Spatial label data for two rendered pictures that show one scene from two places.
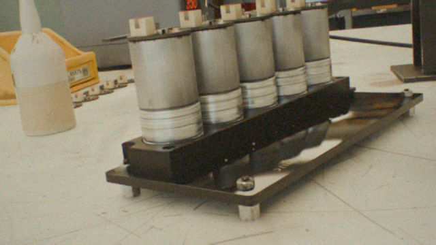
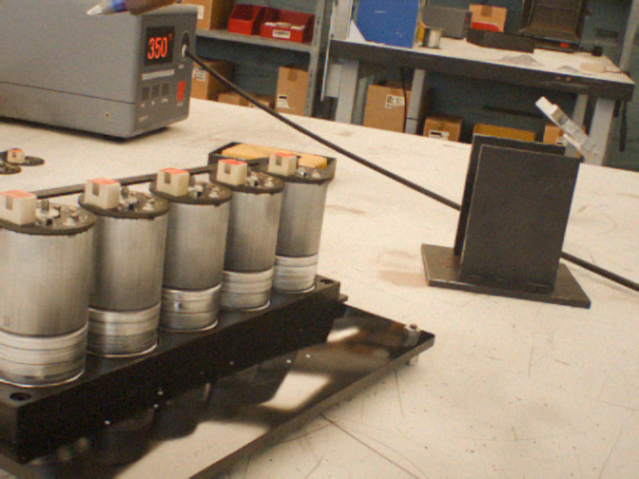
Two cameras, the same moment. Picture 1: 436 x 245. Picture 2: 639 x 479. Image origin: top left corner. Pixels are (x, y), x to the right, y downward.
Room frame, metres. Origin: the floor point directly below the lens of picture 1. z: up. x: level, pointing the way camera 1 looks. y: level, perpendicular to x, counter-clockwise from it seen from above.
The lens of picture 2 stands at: (0.00, -0.02, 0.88)
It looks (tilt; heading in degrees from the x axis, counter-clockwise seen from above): 16 degrees down; 351
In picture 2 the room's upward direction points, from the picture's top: 8 degrees clockwise
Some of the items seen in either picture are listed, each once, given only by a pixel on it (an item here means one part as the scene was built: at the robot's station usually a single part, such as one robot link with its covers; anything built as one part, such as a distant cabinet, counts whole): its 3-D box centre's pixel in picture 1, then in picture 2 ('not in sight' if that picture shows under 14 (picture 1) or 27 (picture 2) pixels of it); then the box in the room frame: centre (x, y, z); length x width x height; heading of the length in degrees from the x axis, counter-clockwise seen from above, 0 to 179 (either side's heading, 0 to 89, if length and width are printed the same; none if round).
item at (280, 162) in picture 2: (296, 1); (283, 163); (0.30, -0.05, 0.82); 0.01 x 0.01 x 0.01; 50
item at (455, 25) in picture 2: not in sight; (445, 22); (3.06, -0.81, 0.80); 0.15 x 0.12 x 0.10; 63
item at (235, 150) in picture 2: not in sight; (273, 164); (0.59, -0.07, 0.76); 0.07 x 0.05 x 0.02; 72
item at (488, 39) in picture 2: not in sight; (499, 40); (2.80, -0.92, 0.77); 0.24 x 0.16 x 0.04; 176
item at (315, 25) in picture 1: (307, 52); (286, 237); (0.31, -0.05, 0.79); 0.02 x 0.02 x 0.05
